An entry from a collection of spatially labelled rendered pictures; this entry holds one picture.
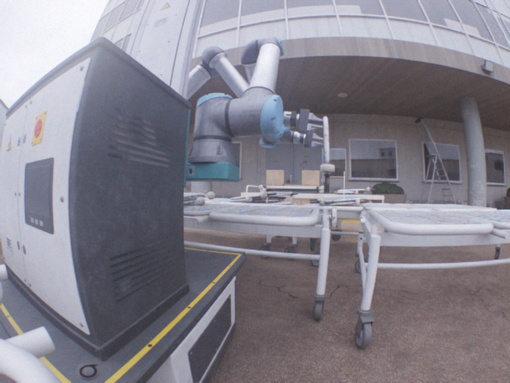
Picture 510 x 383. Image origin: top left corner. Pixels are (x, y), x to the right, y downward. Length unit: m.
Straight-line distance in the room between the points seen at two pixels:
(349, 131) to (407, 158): 2.23
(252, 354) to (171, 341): 0.49
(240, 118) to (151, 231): 0.48
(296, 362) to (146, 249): 0.65
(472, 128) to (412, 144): 2.40
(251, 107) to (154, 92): 0.38
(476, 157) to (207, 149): 6.52
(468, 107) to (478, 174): 1.80
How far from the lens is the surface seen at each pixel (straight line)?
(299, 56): 4.66
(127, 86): 0.42
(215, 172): 0.75
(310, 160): 7.22
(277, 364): 0.85
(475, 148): 6.77
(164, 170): 0.49
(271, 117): 0.74
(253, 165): 7.60
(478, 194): 6.66
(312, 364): 0.86
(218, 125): 0.80
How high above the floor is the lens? 0.60
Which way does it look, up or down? level
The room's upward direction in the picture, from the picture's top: 1 degrees clockwise
